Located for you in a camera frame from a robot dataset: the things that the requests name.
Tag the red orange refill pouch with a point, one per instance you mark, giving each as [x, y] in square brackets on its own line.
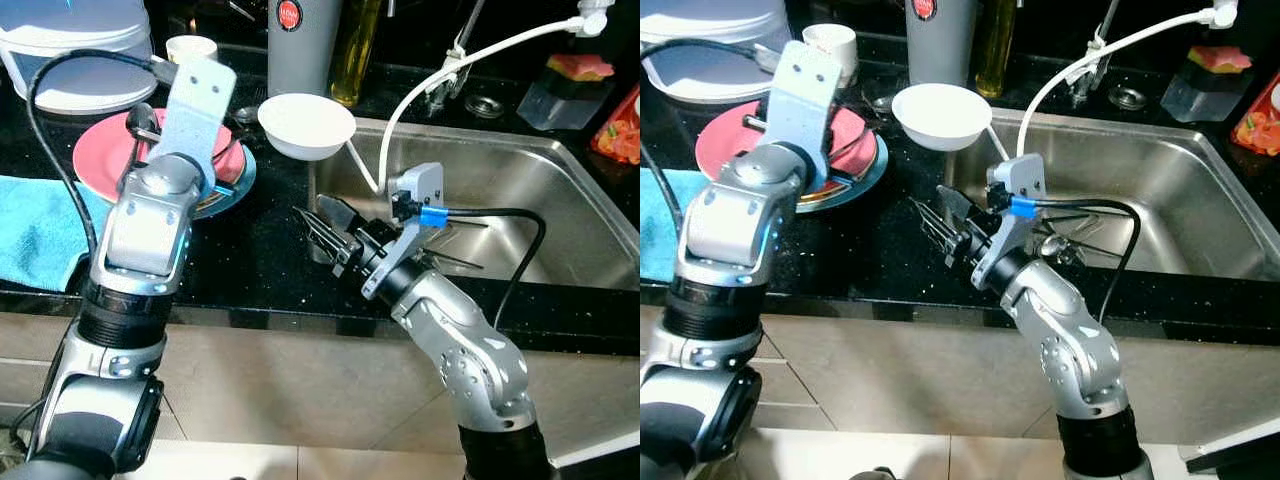
[620, 130]
[1260, 120]

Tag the white bowl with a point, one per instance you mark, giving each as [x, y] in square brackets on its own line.
[940, 115]
[305, 125]

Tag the grey stone cabinet front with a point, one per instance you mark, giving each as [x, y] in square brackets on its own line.
[300, 370]
[900, 370]

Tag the white plastic storage container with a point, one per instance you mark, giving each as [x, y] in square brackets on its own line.
[70, 40]
[700, 80]

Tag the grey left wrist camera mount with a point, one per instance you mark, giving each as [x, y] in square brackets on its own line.
[805, 100]
[195, 110]

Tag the yellow oil bottle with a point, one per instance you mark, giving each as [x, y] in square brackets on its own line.
[996, 50]
[355, 55]

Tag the pink plate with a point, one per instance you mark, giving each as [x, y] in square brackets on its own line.
[100, 160]
[720, 150]

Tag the black cabinet with white edge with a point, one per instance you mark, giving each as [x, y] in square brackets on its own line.
[610, 465]
[1240, 458]

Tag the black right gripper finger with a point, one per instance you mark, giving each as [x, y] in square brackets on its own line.
[938, 228]
[958, 202]
[340, 212]
[322, 235]

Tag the metal faucet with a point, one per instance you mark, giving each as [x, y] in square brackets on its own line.
[1090, 70]
[450, 70]

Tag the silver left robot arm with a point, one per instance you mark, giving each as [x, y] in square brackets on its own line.
[720, 290]
[130, 300]

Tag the grey flask with red logo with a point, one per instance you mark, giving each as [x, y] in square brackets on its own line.
[940, 50]
[305, 55]

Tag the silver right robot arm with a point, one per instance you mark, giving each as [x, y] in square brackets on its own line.
[465, 350]
[1075, 350]

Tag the pink yellow sponge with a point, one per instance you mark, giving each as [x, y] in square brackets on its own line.
[580, 68]
[1222, 58]

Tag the white printed mug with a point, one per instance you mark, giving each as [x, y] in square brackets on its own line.
[190, 47]
[832, 45]

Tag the blue terry towel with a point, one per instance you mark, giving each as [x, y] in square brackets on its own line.
[40, 235]
[660, 230]

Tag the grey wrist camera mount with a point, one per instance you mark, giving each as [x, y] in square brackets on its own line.
[1015, 215]
[195, 110]
[805, 100]
[410, 215]

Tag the round metal counter cap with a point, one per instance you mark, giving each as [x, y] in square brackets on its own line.
[485, 105]
[1128, 97]

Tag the stainless steel sink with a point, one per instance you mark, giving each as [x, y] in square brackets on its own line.
[1190, 180]
[560, 190]

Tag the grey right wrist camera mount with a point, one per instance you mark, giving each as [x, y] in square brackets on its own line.
[1015, 215]
[410, 215]

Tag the grey rimmed plate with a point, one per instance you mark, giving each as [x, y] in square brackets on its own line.
[860, 185]
[235, 195]

